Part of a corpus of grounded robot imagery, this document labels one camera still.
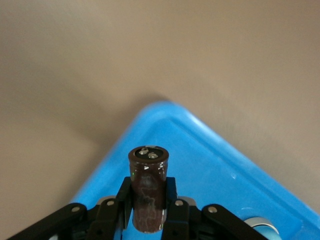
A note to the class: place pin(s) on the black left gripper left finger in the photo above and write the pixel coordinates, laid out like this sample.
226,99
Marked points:
100,220

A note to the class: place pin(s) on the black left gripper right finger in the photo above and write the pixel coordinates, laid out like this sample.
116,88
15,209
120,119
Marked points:
180,225

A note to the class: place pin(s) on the dark brown small block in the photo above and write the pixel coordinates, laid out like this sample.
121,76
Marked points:
147,187

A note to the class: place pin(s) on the light blue service bell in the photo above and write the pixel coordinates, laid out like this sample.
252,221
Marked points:
262,228

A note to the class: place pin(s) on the blue plastic tray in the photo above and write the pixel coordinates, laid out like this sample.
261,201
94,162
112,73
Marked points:
200,162

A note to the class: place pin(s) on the brown table cover mat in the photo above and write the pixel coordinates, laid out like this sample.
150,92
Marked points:
75,50

